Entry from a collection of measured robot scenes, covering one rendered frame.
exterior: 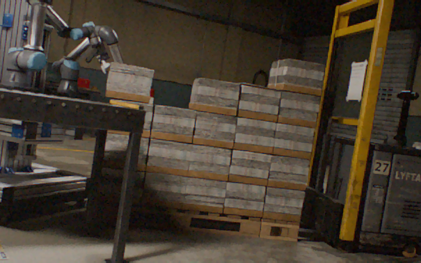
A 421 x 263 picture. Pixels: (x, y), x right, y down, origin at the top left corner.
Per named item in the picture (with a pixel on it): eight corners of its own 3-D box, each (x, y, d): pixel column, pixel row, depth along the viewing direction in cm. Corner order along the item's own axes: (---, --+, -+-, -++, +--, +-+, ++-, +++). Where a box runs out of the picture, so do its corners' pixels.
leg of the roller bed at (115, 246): (120, 260, 254) (138, 132, 251) (124, 264, 249) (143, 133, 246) (109, 261, 251) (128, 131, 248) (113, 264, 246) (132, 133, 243)
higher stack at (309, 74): (244, 223, 382) (270, 61, 376) (280, 227, 388) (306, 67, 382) (258, 237, 345) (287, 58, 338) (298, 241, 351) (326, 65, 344)
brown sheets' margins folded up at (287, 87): (248, 205, 381) (266, 84, 376) (282, 209, 387) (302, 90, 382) (261, 218, 344) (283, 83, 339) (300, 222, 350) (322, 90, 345)
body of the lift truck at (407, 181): (316, 227, 411) (332, 134, 407) (375, 233, 422) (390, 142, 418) (356, 253, 343) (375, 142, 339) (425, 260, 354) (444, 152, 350)
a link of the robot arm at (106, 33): (117, 23, 362) (138, 83, 383) (108, 23, 369) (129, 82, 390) (104, 28, 355) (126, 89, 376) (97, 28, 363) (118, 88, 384)
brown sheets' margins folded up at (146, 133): (98, 189, 358) (108, 121, 356) (248, 206, 382) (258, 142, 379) (96, 200, 321) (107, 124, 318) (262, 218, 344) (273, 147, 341)
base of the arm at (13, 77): (-5, 82, 298) (-3, 66, 298) (14, 85, 312) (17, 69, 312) (14, 85, 292) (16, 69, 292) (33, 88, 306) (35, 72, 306)
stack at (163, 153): (95, 208, 359) (110, 97, 355) (245, 223, 383) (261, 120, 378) (92, 221, 321) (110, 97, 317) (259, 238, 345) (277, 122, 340)
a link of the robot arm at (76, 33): (66, 40, 323) (78, 37, 332) (78, 41, 317) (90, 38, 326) (64, 28, 320) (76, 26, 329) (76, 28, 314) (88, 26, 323)
